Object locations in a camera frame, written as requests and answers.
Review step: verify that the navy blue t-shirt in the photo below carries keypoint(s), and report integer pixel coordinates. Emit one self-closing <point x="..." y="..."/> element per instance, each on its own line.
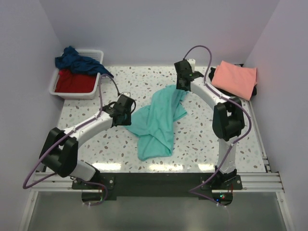
<point x="77" y="64"/>

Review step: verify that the teal t-shirt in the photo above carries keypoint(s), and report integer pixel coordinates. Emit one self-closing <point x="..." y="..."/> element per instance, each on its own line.
<point x="154" y="124"/>

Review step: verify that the aluminium rail frame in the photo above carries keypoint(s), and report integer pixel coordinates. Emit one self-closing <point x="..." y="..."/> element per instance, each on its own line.
<point x="260" y="182"/>

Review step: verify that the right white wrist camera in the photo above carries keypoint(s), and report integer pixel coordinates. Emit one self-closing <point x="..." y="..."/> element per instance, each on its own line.
<point x="192" y="63"/>

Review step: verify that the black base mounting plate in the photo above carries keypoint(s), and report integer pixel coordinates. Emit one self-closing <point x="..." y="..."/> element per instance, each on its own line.
<point x="110" y="186"/>

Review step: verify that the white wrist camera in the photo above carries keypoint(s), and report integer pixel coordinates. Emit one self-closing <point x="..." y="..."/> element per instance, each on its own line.
<point x="192" y="63"/>
<point x="128" y="94"/>

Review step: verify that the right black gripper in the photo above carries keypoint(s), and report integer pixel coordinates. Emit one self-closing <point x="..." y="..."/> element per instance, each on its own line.
<point x="178" y="86"/>

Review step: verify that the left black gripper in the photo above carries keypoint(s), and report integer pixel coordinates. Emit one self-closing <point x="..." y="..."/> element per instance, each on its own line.
<point x="128" y="121"/>

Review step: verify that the red t-shirt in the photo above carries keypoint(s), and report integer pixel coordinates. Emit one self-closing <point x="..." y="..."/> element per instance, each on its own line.
<point x="74" y="83"/>

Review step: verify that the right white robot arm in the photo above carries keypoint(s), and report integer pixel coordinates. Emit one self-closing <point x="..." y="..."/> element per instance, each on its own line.
<point x="228" y="116"/>

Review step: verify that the white plastic laundry basket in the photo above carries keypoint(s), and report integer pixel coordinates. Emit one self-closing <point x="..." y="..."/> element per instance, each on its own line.
<point x="95" y="54"/>

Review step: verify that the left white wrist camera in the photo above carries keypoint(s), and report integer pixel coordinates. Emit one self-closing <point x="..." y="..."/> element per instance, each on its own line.
<point x="128" y="94"/>

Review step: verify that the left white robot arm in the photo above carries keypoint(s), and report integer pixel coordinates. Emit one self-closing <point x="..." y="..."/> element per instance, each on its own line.
<point x="60" y="151"/>

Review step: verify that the folded salmon pink t-shirt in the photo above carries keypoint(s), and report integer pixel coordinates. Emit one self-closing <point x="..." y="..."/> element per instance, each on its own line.
<point x="239" y="81"/>

